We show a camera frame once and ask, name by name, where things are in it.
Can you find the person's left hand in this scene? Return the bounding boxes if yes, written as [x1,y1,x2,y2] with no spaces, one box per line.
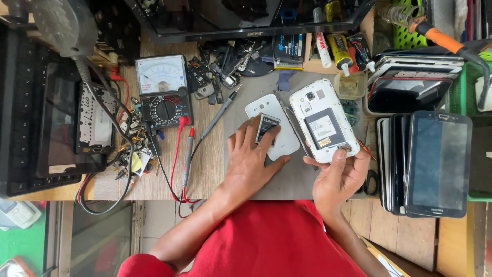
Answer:
[223,115,291,197]

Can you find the person's right hand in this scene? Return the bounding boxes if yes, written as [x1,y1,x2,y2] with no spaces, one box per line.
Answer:
[303,148,372,217]

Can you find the black grey phone battery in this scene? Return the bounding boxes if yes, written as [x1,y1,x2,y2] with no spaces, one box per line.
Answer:
[255,114,281,147]

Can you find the white smartphone without back cover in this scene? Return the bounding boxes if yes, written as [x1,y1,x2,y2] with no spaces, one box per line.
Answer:
[289,78,360,164]

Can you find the black scissors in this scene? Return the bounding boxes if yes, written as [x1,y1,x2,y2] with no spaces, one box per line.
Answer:
[357,169,381,197]

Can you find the orange screwdriver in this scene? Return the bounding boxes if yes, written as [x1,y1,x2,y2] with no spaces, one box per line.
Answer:
[355,138,378,162]

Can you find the white phone back cover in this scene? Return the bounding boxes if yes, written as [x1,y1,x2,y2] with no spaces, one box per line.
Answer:
[245,94,301,161]

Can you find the black-tipped grey test probe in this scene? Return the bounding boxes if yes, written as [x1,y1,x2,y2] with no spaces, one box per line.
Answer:
[199,85,243,141]

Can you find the red-tipped grey test probe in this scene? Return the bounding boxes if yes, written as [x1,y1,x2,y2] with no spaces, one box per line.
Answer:
[182,127,195,189]

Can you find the metal tweezers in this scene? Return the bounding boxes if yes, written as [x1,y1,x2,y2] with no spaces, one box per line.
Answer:
[279,100,320,171]

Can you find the green circuit board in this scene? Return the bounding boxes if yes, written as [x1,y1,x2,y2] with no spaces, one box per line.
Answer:
[340,99,361,127]

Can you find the person's red shirt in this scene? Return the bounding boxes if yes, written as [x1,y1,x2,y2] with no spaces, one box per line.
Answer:
[117,199,370,277]

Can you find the grey work mat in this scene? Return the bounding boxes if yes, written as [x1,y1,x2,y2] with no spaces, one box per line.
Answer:
[222,70,366,201]

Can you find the blue cloth scrap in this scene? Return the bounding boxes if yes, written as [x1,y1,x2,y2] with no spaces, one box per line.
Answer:
[276,69,299,93]

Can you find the row of black tablets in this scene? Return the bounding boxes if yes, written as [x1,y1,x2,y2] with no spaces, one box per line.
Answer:
[376,110,474,219]

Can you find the small clear plastic cup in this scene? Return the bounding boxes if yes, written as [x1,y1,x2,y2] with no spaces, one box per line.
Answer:
[333,71,368,101]

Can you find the pile of black phone parts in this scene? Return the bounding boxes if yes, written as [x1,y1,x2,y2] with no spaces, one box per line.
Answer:
[188,38,274,107]

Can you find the yellow sticky note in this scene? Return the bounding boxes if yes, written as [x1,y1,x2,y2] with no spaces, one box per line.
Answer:
[130,153,144,174]

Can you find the analog multimeter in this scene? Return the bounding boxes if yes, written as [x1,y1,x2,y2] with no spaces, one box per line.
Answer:
[134,54,194,130]

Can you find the pile of small phone parts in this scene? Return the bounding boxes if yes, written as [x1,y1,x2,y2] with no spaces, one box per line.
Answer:
[111,96,167,181]

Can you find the wooden tube holder box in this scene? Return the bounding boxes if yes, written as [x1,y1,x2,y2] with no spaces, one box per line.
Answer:
[302,7,376,74]

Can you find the blue packaged battery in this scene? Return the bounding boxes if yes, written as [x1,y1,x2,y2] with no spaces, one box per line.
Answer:
[272,33,306,71]

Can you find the stack of phones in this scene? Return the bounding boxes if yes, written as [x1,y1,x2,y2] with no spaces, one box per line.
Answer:
[366,53,466,117]

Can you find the yellow glue tube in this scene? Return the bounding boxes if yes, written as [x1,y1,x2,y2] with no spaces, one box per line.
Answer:
[327,33,353,77]

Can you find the red black glue tube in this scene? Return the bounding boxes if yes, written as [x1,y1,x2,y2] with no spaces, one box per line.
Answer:
[347,32,376,74]

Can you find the white glue tube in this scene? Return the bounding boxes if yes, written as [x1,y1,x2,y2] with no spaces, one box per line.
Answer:
[315,32,332,69]

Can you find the black monitor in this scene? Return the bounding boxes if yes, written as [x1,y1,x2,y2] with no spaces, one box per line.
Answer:
[123,0,378,44]

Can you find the green plastic basket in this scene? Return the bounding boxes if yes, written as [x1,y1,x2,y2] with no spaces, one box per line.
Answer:
[391,0,432,50]

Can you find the coiled soldering iron stand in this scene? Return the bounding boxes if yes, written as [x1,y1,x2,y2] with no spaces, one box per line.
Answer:
[378,3,415,28]

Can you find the grey desk lamp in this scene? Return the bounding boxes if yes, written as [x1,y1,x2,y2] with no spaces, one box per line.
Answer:
[15,0,100,87]

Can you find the white keypad phone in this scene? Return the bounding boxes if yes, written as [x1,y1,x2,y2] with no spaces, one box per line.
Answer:
[0,199,42,231]

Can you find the orange white phone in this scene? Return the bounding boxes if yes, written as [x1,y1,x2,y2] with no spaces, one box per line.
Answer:
[0,256,38,277]

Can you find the red probe cable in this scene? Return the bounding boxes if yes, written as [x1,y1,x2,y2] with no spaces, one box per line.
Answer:
[169,115,201,204]

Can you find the black probe cable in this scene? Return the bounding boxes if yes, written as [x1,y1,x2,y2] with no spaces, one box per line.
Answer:
[144,122,202,219]

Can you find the black lamp cable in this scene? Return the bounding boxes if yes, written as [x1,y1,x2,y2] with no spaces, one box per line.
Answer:
[75,58,136,216]

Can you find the metal phone display frame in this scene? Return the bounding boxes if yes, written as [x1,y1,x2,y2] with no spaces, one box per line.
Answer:
[75,82,118,155]

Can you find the orange handled soldering iron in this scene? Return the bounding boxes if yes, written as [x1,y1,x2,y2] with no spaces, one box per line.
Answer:
[407,17,492,111]

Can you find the black tablet with cracked frame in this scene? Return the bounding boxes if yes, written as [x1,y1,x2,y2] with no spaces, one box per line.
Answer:
[36,61,109,178]

